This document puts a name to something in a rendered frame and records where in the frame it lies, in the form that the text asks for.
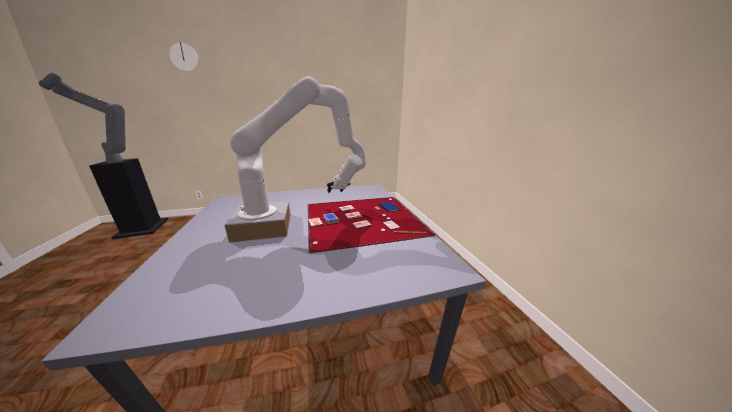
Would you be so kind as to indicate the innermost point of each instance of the white rules card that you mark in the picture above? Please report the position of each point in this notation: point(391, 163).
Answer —
point(391, 224)

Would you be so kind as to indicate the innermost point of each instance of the dark blue notebook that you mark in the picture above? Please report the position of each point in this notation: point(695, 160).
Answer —
point(389, 206)

